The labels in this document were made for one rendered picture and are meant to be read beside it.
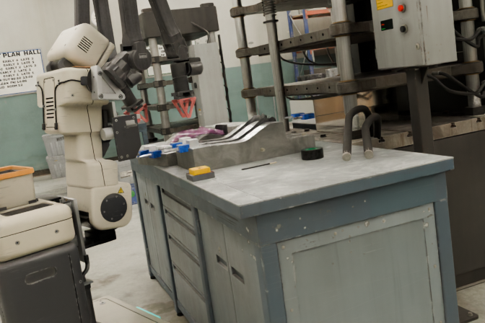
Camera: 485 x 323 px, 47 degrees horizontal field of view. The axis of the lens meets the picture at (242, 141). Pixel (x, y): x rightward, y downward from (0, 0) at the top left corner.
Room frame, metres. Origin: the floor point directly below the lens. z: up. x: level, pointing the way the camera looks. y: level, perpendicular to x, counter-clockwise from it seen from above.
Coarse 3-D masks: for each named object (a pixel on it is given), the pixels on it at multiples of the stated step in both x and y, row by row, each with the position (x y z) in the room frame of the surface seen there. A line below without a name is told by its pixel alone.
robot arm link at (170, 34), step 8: (152, 0) 2.02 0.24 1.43; (160, 0) 2.03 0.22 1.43; (152, 8) 2.04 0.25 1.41; (160, 8) 2.03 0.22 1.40; (168, 8) 2.05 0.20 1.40; (160, 16) 2.04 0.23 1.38; (168, 16) 2.05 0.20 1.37; (160, 24) 2.05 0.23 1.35; (168, 24) 2.05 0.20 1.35; (160, 32) 2.08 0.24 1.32; (168, 32) 2.05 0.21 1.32; (176, 32) 2.07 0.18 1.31; (168, 40) 2.06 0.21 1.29; (176, 40) 2.06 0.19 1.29; (184, 40) 2.09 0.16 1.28; (168, 48) 2.09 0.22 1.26; (176, 48) 2.06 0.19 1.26; (168, 56) 2.11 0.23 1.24; (176, 56) 2.08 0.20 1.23
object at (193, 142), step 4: (188, 140) 2.10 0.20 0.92; (192, 140) 2.09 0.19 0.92; (196, 140) 2.09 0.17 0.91; (180, 144) 2.11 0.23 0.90; (184, 144) 2.09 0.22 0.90; (188, 144) 2.09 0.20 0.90; (192, 144) 2.09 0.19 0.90; (196, 144) 2.09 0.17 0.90; (176, 148) 2.09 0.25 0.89; (180, 148) 2.07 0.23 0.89; (184, 148) 2.08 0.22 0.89; (164, 152) 2.07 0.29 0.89; (180, 152) 2.07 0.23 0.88
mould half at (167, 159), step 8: (232, 128) 2.54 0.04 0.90; (184, 136) 2.52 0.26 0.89; (200, 136) 2.42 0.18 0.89; (208, 136) 2.42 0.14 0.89; (216, 136) 2.45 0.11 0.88; (168, 152) 2.32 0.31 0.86; (144, 160) 2.44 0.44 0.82; (152, 160) 2.38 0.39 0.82; (160, 160) 2.33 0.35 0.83; (168, 160) 2.29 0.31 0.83; (176, 160) 2.31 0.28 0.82
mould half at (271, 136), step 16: (256, 128) 2.17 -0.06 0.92; (272, 128) 2.14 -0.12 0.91; (208, 144) 2.10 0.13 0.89; (224, 144) 2.07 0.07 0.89; (240, 144) 2.09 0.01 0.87; (256, 144) 2.11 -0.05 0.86; (272, 144) 2.14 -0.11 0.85; (288, 144) 2.16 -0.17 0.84; (304, 144) 2.18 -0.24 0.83; (192, 160) 2.05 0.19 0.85; (208, 160) 2.05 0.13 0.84; (224, 160) 2.07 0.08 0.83; (240, 160) 2.09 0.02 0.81; (256, 160) 2.11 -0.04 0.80
